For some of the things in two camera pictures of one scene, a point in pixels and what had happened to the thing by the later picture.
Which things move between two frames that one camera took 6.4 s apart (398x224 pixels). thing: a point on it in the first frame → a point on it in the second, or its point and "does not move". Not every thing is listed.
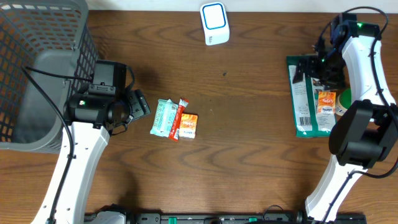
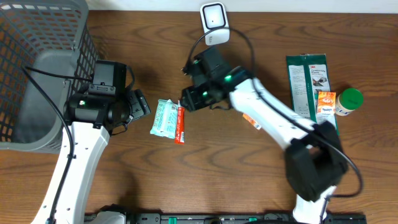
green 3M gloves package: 308,122 does not move
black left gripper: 138,100 does not move
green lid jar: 344,101 does not move
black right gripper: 337,81 → 194,102
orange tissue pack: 188,126 → 252,121
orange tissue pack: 326,102 does not move
